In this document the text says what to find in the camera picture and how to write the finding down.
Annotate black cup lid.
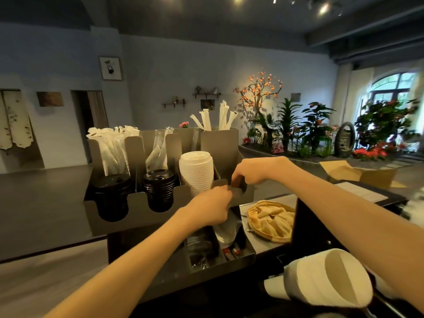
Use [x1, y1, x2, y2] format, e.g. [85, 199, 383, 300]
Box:
[94, 174, 133, 223]
[143, 168, 178, 214]

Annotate small red packet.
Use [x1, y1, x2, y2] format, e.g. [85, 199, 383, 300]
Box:
[221, 246, 243, 261]

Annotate bundle of clear wrapped straws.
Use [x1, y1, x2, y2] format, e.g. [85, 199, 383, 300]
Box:
[145, 126, 175, 172]

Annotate small dark wall shelf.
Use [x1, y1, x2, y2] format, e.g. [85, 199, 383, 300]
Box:
[161, 97, 188, 110]

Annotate arched window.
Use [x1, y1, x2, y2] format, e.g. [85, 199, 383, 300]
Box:
[359, 72, 419, 130]

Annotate white paper cup stack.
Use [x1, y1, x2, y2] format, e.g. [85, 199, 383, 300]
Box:
[263, 248, 375, 309]

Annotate beige doorway curtain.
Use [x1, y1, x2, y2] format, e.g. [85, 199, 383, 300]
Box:
[86, 90, 110, 130]

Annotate person's left forearm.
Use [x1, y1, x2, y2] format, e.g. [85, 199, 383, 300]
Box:
[45, 208, 193, 318]

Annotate dark metal organizer box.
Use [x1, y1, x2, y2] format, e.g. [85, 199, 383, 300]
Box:
[83, 127, 256, 304]

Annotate grey foil pouch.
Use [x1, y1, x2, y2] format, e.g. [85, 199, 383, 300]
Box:
[213, 212, 245, 250]

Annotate wall shelf with figurines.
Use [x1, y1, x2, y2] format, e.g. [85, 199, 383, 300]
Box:
[192, 86, 223, 100]

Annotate stack of white lids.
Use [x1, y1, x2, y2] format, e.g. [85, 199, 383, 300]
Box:
[178, 151, 215, 198]

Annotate dark oval stone sculpture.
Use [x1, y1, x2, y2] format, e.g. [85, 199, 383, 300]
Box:
[333, 121, 356, 159]

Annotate orange blossom tree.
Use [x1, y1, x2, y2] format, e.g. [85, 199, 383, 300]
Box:
[234, 69, 284, 120]

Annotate ceiling track spotlights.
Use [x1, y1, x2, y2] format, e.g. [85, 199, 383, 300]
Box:
[271, 0, 344, 18]

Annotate small brown wall picture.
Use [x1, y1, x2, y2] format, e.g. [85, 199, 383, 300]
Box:
[36, 91, 65, 108]

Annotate tan crumpled paper bundle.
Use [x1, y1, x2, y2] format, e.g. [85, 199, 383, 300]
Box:
[246, 200, 296, 245]

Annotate white plastic bag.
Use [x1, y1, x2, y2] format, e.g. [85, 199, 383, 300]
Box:
[397, 186, 424, 226]

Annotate open cardboard box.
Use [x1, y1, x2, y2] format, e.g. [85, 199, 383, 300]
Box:
[319, 159, 409, 192]

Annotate person's right hand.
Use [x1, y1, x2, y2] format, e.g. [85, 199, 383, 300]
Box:
[231, 156, 299, 189]

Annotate red flowering plant group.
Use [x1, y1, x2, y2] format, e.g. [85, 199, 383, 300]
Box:
[350, 98, 422, 162]

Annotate green indoor plant bed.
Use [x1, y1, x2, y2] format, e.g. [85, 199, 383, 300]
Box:
[242, 98, 337, 159]

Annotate person's right forearm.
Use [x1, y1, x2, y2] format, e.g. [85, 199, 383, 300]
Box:
[284, 162, 424, 314]

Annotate cream floral door curtain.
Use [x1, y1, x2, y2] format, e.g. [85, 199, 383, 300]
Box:
[0, 90, 34, 151]

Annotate person's left hand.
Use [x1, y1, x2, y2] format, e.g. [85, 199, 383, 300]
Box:
[180, 185, 234, 229]

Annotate black box counter device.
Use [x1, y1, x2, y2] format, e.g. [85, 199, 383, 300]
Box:
[291, 179, 409, 263]

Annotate framed wall picture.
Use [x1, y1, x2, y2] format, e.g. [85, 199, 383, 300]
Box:
[98, 56, 124, 81]

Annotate clear plastic bag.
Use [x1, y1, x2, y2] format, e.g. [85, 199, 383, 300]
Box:
[186, 232, 216, 271]

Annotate bundle of white wrapped straws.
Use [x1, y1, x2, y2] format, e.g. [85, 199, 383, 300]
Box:
[86, 125, 141, 177]

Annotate bundle of thick paper straws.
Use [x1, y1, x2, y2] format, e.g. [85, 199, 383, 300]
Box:
[189, 99, 239, 132]

